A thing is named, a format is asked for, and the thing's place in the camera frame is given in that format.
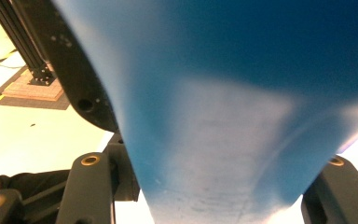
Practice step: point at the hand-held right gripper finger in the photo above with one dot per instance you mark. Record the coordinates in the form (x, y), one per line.
(74, 71)

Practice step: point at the blue bottle with white cap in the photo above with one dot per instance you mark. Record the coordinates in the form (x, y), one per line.
(223, 109)

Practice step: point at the brown base plate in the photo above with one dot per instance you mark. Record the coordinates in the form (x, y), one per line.
(28, 93)

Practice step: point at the black metal frame post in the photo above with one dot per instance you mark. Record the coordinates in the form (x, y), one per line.
(28, 43)

